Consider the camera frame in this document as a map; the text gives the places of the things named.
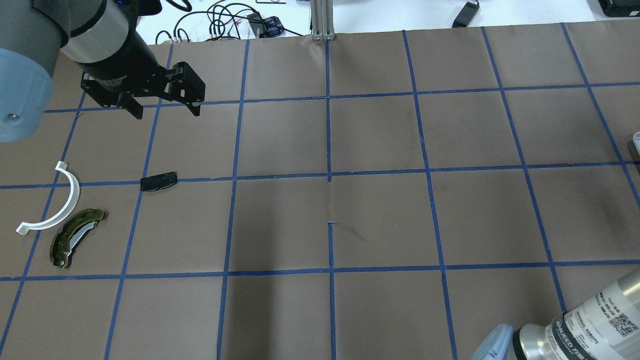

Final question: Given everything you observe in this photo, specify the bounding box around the black power adapter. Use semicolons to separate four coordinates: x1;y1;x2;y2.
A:
451;0;480;28

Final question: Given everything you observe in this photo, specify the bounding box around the black brake pad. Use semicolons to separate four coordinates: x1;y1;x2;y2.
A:
139;171;178;192

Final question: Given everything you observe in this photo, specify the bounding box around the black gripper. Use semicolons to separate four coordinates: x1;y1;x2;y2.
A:
80;46;206;120

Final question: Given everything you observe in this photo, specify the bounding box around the white curved plastic bracket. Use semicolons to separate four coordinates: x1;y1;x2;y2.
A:
16;161;81;236

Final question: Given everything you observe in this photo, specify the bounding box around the green brake shoe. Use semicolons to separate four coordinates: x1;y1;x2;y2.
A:
49;208;106;269

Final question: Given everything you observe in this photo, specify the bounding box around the aluminium frame post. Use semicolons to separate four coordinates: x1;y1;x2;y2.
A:
310;0;336;41

